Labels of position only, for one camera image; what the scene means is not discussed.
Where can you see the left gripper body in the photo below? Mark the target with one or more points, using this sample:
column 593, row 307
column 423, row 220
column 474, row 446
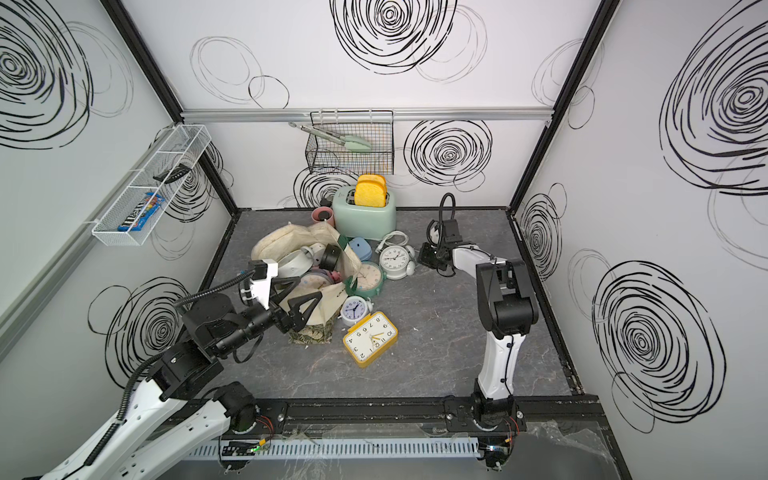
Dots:
column 256, row 321

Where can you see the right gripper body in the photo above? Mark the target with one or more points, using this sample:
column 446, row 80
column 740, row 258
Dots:
column 433, row 256

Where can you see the white twin bell clock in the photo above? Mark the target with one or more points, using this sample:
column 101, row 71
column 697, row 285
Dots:
column 397, row 262

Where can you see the green round pastel clock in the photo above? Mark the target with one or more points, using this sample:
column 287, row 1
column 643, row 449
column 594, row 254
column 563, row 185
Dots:
column 367, row 282

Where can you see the pink twin bell clock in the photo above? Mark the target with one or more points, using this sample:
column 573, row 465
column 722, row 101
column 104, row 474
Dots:
column 335, row 277

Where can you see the yellow rectangular clock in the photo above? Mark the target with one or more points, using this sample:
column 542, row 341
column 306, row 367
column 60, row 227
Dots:
column 369, row 338

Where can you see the cream canvas tote bag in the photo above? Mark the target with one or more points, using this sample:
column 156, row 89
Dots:
column 279, row 243

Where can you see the silver twin bell clock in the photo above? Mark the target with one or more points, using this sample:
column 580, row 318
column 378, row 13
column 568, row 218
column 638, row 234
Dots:
column 300, row 261

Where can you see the black twin bell clock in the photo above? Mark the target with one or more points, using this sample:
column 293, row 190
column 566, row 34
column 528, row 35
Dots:
column 330, row 257

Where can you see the blue round beige clock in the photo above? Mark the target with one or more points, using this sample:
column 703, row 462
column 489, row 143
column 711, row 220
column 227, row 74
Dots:
column 316, row 279

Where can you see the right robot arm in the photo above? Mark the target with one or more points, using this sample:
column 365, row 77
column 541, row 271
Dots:
column 507, row 309

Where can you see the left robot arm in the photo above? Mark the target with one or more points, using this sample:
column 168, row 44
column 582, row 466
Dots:
column 163, row 414

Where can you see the light blue clock back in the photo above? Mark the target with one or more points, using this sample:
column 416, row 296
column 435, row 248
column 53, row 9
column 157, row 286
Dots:
column 361, row 248

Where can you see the white purple face clock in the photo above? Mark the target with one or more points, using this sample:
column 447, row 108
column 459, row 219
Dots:
column 354, row 309

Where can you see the mint green toaster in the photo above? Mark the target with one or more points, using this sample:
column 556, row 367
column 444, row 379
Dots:
column 370, row 223

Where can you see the yellow toast slice front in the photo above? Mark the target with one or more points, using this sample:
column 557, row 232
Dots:
column 370, row 194

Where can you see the yellow toast slice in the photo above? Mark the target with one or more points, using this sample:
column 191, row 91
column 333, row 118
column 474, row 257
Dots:
column 370, row 194
column 371, row 178

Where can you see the yellow toast slice back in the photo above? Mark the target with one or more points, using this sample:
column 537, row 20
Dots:
column 371, row 178

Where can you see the pink cup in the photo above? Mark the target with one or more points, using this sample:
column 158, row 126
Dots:
column 323, row 214

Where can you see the mint green tongs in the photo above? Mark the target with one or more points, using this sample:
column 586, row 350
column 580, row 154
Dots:
column 351, row 143

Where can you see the black remote control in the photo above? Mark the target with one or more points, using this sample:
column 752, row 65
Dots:
column 172, row 175

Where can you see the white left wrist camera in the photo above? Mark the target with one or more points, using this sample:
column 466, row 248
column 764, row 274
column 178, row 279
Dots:
column 255, row 289

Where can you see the black wire basket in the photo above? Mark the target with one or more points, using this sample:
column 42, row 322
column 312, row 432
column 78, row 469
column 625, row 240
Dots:
column 374, row 125

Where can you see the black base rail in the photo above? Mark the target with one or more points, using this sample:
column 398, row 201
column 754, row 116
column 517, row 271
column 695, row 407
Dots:
column 452, row 413

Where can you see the white wire shelf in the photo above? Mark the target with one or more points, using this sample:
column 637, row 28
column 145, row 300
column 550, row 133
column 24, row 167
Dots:
column 179, row 144

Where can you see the grey slotted cable duct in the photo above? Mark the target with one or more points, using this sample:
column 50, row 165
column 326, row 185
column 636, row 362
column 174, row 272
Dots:
column 338, row 449

